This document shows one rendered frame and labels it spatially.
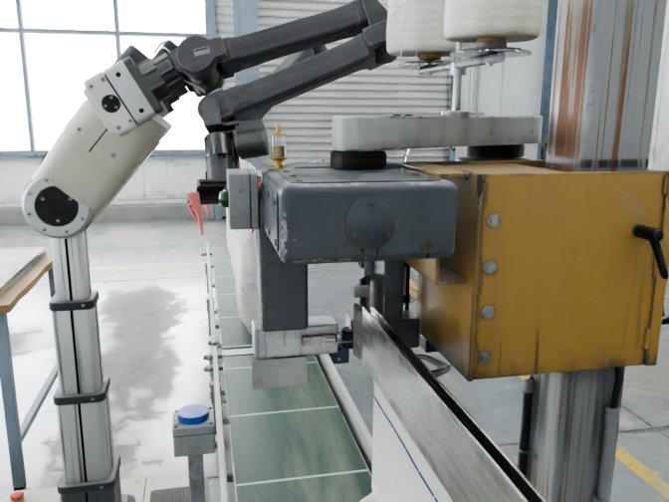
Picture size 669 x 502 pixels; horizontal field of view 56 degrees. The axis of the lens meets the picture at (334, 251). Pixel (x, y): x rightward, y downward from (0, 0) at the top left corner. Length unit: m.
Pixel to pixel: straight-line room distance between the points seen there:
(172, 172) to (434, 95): 3.73
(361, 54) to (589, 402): 0.78
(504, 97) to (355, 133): 8.62
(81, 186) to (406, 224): 0.96
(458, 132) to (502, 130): 0.12
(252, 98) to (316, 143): 7.35
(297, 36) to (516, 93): 8.39
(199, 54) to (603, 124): 0.76
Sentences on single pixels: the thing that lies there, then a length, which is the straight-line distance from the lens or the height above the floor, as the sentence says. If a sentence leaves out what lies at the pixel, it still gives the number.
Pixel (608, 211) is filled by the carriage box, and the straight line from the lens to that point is 1.02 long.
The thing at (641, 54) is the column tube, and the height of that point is 1.51.
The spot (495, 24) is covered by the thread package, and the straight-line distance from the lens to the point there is 0.94.
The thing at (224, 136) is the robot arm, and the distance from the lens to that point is 1.28.
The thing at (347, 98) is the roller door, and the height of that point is 1.60.
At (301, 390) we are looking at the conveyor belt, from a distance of 2.45.
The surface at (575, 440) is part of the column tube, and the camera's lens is 1.21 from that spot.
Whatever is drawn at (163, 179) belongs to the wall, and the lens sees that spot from 8.59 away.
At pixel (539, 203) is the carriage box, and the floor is 1.29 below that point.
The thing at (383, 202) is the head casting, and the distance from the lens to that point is 0.80.
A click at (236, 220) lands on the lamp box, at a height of 1.26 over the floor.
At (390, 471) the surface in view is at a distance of 0.98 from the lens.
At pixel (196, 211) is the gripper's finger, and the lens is 1.21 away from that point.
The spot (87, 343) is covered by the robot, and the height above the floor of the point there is 0.83.
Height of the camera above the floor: 1.42
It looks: 13 degrees down
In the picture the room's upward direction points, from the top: straight up
